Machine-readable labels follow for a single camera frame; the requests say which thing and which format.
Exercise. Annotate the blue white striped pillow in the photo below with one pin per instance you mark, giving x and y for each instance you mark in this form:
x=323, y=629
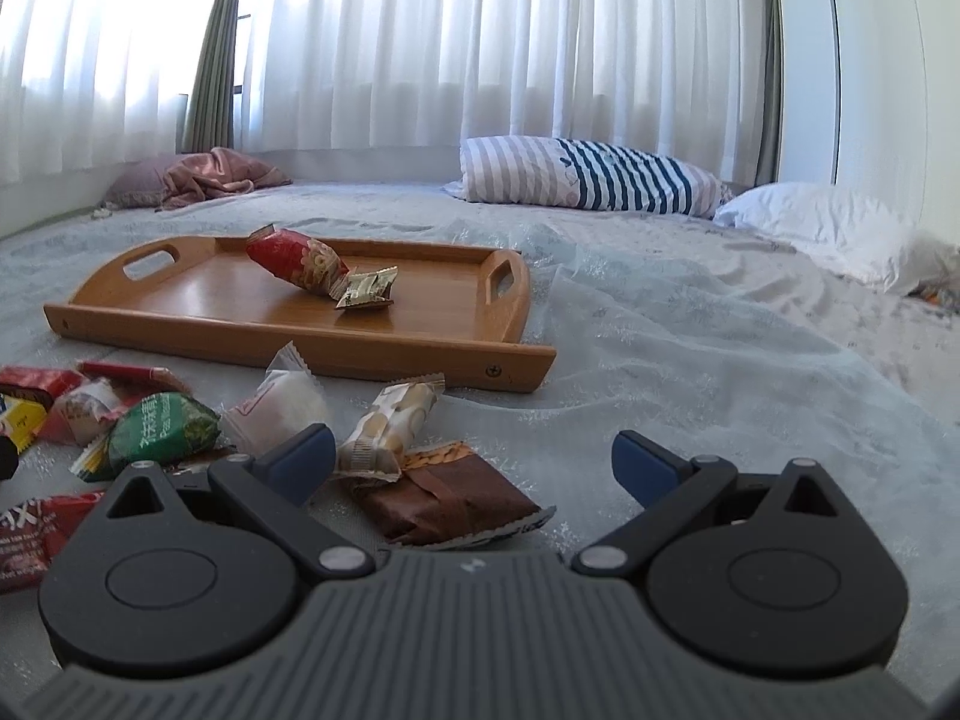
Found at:
x=600, y=176

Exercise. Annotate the purple pillow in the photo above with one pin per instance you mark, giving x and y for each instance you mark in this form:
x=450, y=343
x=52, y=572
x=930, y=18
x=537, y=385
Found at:
x=135, y=184

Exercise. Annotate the brown snack packet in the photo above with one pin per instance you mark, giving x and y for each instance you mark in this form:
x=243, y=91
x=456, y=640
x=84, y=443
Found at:
x=450, y=499

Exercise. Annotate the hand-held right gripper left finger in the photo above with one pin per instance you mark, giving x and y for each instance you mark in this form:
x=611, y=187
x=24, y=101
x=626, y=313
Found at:
x=304, y=457

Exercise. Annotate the red puffy snack packet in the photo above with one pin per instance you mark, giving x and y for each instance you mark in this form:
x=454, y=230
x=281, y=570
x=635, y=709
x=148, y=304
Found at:
x=296, y=259

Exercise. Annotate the yellow snack packet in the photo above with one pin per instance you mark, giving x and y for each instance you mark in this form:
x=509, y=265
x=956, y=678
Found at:
x=22, y=420

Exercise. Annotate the white sheer curtain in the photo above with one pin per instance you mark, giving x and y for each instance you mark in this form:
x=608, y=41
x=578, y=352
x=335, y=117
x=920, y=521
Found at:
x=487, y=37
x=90, y=52

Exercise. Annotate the white translucent snack packet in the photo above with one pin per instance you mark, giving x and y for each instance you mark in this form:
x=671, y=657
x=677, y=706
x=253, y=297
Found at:
x=277, y=405

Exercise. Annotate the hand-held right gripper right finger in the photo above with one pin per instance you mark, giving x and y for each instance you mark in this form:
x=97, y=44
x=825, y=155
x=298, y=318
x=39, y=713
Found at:
x=641, y=465

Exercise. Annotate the crumpled pink cloth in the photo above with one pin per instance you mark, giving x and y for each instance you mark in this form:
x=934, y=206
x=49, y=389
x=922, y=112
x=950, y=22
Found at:
x=217, y=172

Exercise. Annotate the white wardrobe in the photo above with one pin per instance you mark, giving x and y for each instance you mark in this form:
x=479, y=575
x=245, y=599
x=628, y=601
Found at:
x=877, y=90

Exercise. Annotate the long red snack bar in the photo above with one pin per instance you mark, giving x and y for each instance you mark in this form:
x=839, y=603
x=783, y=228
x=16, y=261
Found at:
x=127, y=373

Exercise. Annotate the pink clear-window snack packet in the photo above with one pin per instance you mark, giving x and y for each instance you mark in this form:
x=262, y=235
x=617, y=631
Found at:
x=79, y=412

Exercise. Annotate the green snack packet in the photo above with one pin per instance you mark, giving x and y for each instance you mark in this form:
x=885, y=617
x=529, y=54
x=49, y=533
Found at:
x=161, y=431

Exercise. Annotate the grey-green drape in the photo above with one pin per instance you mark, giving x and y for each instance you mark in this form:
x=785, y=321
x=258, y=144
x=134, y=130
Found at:
x=771, y=52
x=214, y=75

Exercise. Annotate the small gold snack packet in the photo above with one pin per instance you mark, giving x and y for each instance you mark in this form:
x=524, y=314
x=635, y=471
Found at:
x=367, y=289

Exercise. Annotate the red white-lettered snack packet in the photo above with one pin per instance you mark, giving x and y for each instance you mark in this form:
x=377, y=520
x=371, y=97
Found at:
x=34, y=540

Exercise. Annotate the beige biscuit packet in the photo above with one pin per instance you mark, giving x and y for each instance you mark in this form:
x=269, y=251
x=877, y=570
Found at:
x=386, y=420

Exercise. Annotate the small colourful item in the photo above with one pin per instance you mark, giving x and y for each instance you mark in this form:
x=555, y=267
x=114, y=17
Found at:
x=934, y=292

